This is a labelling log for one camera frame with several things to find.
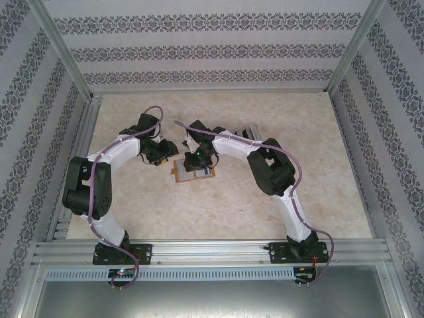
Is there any slotted grey cable duct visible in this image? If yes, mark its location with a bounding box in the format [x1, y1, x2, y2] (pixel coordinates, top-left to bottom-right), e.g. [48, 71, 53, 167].
[44, 266, 296, 282]

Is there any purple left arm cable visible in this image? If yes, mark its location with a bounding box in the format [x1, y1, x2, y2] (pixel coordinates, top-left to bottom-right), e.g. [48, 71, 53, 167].
[87, 105, 166, 292]

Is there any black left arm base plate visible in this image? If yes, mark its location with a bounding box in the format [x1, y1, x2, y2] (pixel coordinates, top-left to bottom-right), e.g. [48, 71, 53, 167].
[93, 243, 154, 266]

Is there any wide aluminium base rail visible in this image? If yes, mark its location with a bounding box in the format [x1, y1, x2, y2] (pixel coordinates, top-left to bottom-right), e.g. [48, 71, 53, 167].
[31, 238, 389, 267]

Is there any small black controller board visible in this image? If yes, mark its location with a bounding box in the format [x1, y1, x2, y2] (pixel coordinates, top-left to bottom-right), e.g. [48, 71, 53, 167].
[293, 266, 318, 282]

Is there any aluminium side rail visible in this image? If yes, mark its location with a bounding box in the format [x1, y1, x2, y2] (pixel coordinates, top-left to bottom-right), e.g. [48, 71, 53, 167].
[45, 95, 104, 242]

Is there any black controller board green light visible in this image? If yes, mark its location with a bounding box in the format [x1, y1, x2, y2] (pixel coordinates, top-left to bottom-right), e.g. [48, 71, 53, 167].
[107, 266, 138, 282]

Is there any white right camera mount block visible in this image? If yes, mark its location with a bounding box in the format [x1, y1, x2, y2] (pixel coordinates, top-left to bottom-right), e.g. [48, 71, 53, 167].
[181, 133, 197, 150]

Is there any aluminium frame post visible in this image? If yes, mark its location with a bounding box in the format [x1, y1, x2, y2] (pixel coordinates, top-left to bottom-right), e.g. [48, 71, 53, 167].
[28, 0, 100, 102]
[326, 0, 388, 96]

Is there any grey metal sheet panel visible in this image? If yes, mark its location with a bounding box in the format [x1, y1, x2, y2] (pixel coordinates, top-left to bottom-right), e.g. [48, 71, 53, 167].
[32, 280, 410, 318]

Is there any orange leather card holder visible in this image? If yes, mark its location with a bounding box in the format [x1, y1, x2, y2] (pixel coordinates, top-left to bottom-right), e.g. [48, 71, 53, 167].
[170, 158, 217, 184]

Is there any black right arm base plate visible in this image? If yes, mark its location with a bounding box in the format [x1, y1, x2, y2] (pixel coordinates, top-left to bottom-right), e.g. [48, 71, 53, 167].
[270, 241, 329, 265]

